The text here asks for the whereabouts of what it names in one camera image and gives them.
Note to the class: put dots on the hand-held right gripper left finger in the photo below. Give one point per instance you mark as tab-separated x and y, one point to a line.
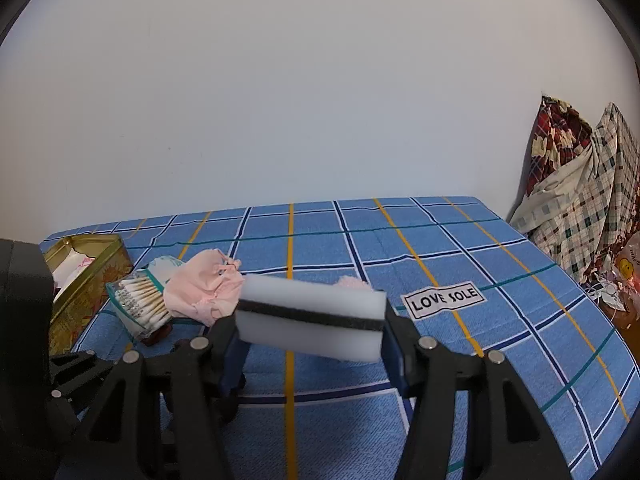
234	362

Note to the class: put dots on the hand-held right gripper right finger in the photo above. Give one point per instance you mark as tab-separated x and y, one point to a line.
395	355

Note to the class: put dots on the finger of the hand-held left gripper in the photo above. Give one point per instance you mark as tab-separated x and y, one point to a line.
65	400
82	365

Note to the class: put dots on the gold tin box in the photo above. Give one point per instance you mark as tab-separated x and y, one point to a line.
95	280

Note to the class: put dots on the pink cloth pouch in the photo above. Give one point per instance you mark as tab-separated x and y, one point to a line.
200	287

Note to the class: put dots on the pink fluffy puff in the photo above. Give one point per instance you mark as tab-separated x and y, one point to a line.
352	282

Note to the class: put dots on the cotton swab packet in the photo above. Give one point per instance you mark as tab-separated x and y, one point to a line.
137	300

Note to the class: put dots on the white sponge with black stripe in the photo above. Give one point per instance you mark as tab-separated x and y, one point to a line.
310	315

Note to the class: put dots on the white paper liner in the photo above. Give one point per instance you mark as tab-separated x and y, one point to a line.
65	270

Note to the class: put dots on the blue plaid bed sheet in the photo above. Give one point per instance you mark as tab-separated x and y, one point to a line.
450	385

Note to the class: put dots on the beige plaid cloth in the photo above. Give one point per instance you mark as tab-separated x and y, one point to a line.
595	210

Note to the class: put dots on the printed plastic bag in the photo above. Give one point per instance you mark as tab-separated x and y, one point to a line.
627	265

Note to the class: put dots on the dark red floral pillow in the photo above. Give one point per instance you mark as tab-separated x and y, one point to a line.
555	140

